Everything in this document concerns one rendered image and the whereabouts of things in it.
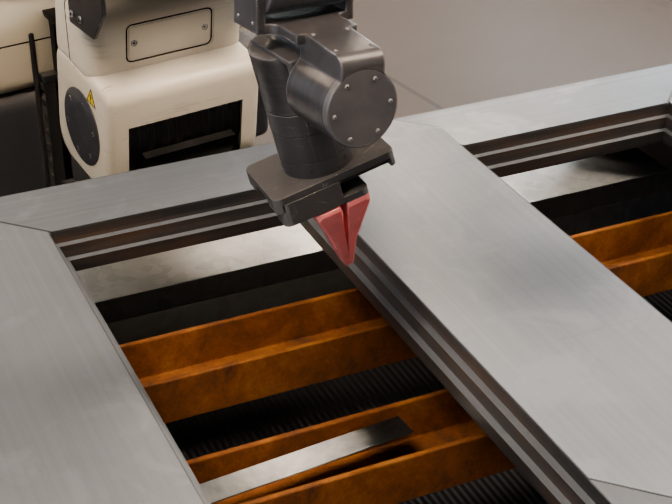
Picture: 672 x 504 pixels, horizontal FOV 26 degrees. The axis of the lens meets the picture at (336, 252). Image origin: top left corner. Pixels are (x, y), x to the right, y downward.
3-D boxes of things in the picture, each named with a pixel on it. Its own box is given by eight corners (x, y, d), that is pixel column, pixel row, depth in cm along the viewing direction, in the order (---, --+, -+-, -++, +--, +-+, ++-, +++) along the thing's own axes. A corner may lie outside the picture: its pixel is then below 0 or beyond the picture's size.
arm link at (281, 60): (295, 1, 109) (230, 32, 107) (343, 26, 103) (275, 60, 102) (316, 81, 113) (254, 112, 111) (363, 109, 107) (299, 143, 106)
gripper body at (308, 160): (399, 169, 112) (379, 86, 107) (280, 222, 109) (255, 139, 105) (364, 136, 117) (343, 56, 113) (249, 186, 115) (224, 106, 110)
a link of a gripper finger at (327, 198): (390, 268, 115) (365, 170, 110) (310, 305, 114) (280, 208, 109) (355, 231, 121) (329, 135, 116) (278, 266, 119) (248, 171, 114)
